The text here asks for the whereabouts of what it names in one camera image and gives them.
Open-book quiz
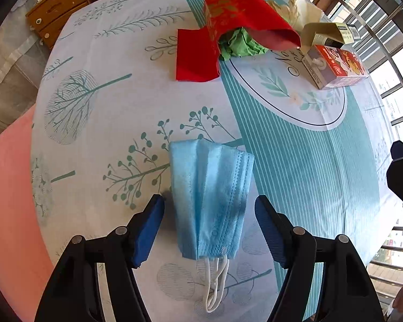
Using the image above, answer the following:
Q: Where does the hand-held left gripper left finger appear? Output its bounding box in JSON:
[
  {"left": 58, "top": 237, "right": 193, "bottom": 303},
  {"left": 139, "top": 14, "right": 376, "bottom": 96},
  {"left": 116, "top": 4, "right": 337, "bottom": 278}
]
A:
[{"left": 34, "top": 194, "right": 166, "bottom": 322}]

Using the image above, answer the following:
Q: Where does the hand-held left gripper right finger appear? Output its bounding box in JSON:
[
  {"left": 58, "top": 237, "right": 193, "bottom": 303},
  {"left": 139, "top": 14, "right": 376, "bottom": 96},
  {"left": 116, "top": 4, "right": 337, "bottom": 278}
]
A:
[{"left": 254, "top": 195, "right": 385, "bottom": 322}]

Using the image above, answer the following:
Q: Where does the blue face mask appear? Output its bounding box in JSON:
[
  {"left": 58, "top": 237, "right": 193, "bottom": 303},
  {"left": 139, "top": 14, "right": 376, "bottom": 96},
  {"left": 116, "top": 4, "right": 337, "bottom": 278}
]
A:
[{"left": 168, "top": 139, "right": 255, "bottom": 313}]

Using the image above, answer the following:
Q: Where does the red and white drink carton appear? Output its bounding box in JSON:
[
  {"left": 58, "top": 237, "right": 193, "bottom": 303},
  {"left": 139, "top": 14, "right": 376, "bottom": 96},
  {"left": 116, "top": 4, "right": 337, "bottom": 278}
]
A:
[{"left": 304, "top": 44, "right": 370, "bottom": 90}]

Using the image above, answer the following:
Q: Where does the cream cardboard box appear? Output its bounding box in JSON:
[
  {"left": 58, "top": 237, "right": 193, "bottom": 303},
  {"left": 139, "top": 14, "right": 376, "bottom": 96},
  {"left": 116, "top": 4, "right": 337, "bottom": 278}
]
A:
[{"left": 300, "top": 22, "right": 361, "bottom": 49}]

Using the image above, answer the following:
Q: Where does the green paper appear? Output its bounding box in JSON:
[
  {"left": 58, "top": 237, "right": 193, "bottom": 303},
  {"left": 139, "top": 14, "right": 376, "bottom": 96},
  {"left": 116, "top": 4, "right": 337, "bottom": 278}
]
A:
[{"left": 218, "top": 27, "right": 269, "bottom": 61}]

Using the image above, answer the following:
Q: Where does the red paper envelope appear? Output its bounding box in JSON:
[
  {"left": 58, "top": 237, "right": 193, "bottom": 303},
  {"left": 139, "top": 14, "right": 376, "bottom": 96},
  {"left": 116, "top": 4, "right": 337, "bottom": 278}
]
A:
[{"left": 175, "top": 0, "right": 302, "bottom": 83}]

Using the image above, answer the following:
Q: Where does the metal window grille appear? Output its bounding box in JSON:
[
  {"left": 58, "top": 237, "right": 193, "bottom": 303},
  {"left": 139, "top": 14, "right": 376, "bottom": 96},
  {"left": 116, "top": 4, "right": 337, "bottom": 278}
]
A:
[{"left": 309, "top": 0, "right": 403, "bottom": 309}]

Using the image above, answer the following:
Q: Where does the printed blue tablecloth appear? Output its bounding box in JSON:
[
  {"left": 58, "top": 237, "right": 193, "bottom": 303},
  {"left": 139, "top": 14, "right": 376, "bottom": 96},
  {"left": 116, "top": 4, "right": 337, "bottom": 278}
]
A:
[{"left": 30, "top": 0, "right": 403, "bottom": 322}]

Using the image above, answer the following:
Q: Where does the pink blanket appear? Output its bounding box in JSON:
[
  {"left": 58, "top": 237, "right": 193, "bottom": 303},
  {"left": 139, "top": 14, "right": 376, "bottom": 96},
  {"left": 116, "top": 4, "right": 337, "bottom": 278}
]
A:
[{"left": 0, "top": 109, "right": 54, "bottom": 322}]

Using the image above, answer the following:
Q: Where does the white crumpled tissue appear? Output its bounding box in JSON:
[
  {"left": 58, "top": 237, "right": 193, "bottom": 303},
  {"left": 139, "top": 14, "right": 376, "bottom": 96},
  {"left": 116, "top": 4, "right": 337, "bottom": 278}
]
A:
[{"left": 267, "top": 0, "right": 325, "bottom": 31}]

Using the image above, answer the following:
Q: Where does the white lace furniture cover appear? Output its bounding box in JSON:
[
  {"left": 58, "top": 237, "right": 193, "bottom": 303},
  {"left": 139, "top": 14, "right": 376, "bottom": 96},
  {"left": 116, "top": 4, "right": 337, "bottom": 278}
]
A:
[{"left": 0, "top": 0, "right": 51, "bottom": 141}]

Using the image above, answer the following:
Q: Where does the wooden sideboard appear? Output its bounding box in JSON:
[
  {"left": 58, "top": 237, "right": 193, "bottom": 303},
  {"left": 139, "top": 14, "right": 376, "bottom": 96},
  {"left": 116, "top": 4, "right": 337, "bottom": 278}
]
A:
[{"left": 25, "top": 0, "right": 259, "bottom": 49}]

